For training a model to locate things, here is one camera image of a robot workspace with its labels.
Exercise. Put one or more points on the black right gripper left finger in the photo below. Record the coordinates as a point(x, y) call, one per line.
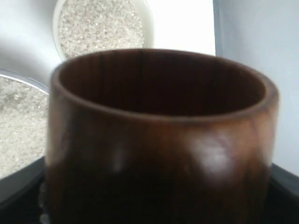
point(19, 194)

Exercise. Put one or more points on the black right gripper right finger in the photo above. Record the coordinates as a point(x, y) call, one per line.
point(282, 203)

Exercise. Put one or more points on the brown wooden cup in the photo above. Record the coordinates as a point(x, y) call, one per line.
point(156, 136)

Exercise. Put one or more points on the round steel rice tray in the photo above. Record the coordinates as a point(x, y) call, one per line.
point(23, 119)

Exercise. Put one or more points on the small cream ceramic bowl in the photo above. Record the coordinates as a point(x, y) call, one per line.
point(84, 26)

